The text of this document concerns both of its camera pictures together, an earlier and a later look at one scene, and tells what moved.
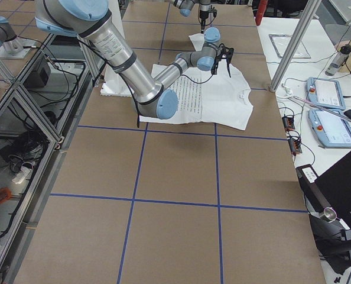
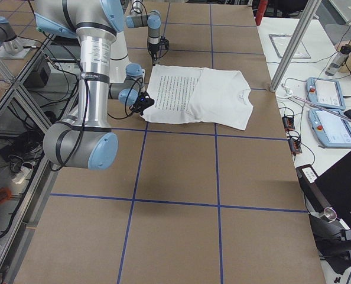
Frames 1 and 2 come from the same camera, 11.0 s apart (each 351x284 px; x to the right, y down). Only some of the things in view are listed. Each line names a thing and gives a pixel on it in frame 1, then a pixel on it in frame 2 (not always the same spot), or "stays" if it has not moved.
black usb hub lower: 295,146 stays
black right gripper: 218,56 to 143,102
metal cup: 330,215 stays
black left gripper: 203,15 to 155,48
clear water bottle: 338,60 stays
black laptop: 341,189 stays
